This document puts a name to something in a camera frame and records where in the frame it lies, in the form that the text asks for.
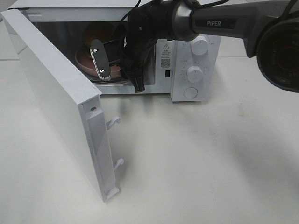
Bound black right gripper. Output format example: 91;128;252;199
90;4;159;93

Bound pink round plate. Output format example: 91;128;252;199
75;46;121;78

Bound burger with lettuce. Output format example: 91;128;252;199
83;22;114;47

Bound white microwave door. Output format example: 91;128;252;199
1;9;124;202

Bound round white door button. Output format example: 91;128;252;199
184;87;198;99

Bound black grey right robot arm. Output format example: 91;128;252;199
90;0;299;93

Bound glass microwave turntable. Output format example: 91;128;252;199
88;77;128;84

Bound white microwave oven body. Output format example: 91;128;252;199
1;0;221;102

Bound lower white timer knob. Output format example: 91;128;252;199
186;66;204;83

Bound upper white power knob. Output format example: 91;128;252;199
191;35;209;56

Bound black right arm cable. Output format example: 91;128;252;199
109;0;229;40

